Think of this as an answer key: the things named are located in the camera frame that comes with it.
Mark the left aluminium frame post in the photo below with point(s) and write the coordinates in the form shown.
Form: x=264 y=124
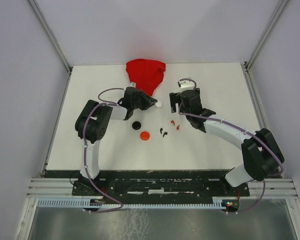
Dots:
x=35 y=8

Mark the black earbud charging case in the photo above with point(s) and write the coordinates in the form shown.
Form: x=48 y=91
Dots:
x=136 y=125

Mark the orange earbud charging case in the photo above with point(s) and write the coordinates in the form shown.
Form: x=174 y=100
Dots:
x=144 y=135

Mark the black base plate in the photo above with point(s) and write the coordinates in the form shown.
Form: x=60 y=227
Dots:
x=159 y=186

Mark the red cloth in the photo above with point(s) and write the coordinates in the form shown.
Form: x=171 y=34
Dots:
x=147 y=74

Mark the white cable duct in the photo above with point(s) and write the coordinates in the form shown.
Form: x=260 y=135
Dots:
x=89 y=203

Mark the aluminium front rail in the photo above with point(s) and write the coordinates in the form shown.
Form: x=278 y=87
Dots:
x=62 y=188

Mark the aluminium frame post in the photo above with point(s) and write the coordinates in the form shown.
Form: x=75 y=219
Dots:
x=274 y=19
x=35 y=8

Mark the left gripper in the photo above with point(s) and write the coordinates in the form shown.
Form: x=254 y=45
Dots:
x=146 y=99

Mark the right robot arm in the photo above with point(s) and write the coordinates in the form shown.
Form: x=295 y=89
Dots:
x=262 y=157

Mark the right aluminium frame post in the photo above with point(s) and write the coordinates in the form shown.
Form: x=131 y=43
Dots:
x=274 y=19

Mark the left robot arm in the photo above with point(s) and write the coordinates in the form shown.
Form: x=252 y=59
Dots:
x=93 y=121

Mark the white earbud charging case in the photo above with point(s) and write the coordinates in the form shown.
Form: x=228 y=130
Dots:
x=159 y=104

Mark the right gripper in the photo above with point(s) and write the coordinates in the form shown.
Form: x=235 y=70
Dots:
x=174 y=97

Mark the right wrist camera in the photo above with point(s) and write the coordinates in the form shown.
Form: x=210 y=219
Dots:
x=186 y=84

